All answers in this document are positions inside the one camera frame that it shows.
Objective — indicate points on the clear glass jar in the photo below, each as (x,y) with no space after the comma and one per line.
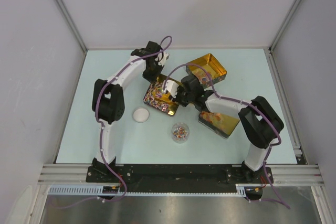
(180,132)

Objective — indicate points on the tin with swirl lollipops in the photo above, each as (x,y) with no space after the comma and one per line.
(155,98)

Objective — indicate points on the tin with round lollipops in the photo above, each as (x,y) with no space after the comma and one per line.
(212,66)

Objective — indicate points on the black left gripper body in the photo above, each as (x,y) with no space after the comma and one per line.
(150,73)

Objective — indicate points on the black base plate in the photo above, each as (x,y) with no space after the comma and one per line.
(177,177)

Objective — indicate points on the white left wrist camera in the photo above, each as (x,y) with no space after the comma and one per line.
(162,58)

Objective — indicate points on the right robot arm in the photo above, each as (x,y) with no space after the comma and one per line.
(261,123)

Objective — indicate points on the white jar lid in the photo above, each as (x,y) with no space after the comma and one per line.
(141,115)

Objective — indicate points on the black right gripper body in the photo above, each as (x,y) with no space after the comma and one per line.
(183,97)

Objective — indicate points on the grey slotted cable duct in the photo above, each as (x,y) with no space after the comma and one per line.
(109,190)

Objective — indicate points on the tin with popsicle candies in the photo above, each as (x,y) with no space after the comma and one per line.
(223,125)

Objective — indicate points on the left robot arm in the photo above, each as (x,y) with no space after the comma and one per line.
(108,96)

